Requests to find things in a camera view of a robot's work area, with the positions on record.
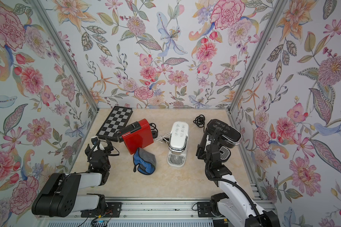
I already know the black coffee machine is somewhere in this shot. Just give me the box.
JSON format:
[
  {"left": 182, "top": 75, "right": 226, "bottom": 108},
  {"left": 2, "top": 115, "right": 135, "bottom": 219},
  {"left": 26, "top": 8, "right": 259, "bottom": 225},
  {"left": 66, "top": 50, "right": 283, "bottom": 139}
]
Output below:
[{"left": 202, "top": 119, "right": 242, "bottom": 163}]

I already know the white coffee machine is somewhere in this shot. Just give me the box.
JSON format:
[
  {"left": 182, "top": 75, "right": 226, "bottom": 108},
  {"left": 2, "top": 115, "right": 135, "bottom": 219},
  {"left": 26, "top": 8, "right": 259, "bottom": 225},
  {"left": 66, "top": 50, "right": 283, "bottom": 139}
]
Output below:
[{"left": 167, "top": 121, "right": 189, "bottom": 168}]

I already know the grey cleaning cloth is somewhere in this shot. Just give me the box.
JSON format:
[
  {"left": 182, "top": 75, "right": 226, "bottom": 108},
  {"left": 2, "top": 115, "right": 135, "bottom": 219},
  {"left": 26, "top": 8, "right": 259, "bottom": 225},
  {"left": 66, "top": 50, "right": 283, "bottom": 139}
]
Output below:
[{"left": 133, "top": 148, "right": 156, "bottom": 176}]

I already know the red coffee machine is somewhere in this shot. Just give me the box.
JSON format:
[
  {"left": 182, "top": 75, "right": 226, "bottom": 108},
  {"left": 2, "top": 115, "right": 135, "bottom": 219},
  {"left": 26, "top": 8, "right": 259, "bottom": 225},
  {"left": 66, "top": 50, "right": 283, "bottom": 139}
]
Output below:
[{"left": 116, "top": 119, "right": 153, "bottom": 155}]

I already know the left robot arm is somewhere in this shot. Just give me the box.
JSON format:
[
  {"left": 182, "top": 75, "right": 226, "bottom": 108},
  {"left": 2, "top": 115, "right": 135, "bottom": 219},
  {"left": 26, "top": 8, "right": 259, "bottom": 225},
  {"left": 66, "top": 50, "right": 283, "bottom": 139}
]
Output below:
[{"left": 31, "top": 147, "right": 114, "bottom": 217}]

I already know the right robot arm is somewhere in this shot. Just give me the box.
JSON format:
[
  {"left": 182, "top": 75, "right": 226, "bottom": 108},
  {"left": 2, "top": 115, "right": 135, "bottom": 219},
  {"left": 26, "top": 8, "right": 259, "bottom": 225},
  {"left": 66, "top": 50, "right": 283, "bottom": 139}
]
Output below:
[{"left": 198, "top": 135, "right": 280, "bottom": 227}]

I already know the black white chessboard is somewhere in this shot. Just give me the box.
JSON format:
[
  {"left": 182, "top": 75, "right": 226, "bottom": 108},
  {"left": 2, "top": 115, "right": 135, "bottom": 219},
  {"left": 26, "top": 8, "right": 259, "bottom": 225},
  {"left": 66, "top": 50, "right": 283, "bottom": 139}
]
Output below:
[{"left": 96, "top": 106, "right": 133, "bottom": 142}]

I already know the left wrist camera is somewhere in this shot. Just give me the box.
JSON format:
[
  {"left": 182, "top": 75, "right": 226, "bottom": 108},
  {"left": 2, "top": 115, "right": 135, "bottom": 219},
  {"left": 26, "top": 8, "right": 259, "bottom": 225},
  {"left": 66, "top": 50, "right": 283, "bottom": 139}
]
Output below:
[{"left": 90, "top": 137, "right": 105, "bottom": 151}]

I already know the black machine power cord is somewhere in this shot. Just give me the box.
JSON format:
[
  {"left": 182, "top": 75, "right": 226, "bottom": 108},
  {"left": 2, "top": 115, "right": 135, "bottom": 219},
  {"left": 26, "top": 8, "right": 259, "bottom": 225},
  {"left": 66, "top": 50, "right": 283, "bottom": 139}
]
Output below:
[{"left": 193, "top": 114, "right": 206, "bottom": 129}]

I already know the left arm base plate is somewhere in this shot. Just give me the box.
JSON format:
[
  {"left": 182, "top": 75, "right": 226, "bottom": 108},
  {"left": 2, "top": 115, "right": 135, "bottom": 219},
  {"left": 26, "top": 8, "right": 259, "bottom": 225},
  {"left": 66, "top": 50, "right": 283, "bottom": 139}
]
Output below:
[{"left": 81, "top": 202, "right": 122, "bottom": 218}]

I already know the aluminium rail frame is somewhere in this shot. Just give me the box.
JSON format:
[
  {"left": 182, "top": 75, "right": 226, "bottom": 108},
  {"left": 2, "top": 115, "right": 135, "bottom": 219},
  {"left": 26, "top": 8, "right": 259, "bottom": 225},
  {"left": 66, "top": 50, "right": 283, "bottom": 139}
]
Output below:
[{"left": 35, "top": 198, "right": 233, "bottom": 227}]

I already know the white cable bundle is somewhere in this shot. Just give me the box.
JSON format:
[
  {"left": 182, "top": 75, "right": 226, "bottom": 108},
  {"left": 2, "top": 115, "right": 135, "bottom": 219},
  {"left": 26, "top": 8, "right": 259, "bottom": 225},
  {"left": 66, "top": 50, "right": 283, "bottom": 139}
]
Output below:
[{"left": 154, "top": 132, "right": 171, "bottom": 142}]

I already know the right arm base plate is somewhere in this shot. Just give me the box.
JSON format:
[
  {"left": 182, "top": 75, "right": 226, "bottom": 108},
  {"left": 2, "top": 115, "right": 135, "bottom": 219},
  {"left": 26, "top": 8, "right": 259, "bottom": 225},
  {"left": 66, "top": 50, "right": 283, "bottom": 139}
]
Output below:
[{"left": 196, "top": 201, "right": 233, "bottom": 219}]

